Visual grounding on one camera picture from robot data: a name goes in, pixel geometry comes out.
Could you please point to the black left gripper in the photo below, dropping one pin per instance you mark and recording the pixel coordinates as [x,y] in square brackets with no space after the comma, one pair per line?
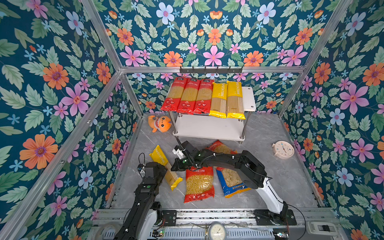
[161,170]

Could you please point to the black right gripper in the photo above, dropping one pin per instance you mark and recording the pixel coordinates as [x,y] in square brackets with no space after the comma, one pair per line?
[179,167]

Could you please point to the yellow spaghetti box hidden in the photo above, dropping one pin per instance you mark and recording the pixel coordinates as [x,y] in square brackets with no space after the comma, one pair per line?
[171,177]

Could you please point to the red macaroni bag front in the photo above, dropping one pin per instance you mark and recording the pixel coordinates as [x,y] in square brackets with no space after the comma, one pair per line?
[199,183]

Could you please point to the red macaroni bag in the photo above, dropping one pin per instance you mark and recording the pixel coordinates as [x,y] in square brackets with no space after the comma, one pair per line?
[219,147]
[199,183]

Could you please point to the blue pasta bag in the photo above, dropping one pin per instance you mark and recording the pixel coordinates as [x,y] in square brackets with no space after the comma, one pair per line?
[231,182]

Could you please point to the red spaghetti bag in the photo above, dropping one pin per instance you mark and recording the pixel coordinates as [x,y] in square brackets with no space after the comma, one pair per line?
[189,96]
[204,97]
[174,95]

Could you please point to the yellow spaghetti box back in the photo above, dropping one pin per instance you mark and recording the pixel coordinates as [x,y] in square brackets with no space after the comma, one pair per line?
[219,101]

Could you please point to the yellow spaghetti box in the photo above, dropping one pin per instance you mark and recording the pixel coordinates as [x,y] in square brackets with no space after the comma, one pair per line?
[219,101]
[235,106]

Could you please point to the yellow spaghetti box front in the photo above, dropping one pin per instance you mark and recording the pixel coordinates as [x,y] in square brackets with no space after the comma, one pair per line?
[235,106]

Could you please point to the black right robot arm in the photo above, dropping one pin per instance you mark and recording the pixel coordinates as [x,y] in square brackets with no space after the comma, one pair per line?
[251,171]

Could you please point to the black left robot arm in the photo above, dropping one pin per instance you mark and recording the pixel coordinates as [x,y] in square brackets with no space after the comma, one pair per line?
[145,195]

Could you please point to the white two-tier shelf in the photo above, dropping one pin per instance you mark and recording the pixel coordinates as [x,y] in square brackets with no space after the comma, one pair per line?
[208,127]

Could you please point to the orange plush toy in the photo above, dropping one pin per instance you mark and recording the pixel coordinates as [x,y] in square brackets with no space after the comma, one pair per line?
[162,123]

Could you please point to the round white clock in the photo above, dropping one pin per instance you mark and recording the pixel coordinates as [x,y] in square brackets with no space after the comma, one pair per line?
[283,150]

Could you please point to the grey control box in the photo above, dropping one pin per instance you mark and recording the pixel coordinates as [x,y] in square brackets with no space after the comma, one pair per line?
[322,229]

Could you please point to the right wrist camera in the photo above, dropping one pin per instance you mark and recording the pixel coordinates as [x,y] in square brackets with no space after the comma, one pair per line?
[179,153]

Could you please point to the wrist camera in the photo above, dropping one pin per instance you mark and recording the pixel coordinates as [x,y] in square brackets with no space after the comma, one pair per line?
[141,170]
[179,153]

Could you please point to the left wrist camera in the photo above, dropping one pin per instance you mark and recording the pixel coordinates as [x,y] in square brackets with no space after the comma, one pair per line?
[141,170]

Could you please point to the round gauge front rail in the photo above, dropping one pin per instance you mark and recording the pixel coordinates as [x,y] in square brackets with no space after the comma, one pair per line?
[217,231]

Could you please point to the black hook rail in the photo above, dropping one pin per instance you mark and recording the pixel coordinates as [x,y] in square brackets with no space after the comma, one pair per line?
[210,70]

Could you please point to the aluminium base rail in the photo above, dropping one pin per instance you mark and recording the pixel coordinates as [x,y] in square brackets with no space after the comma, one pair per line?
[243,224]

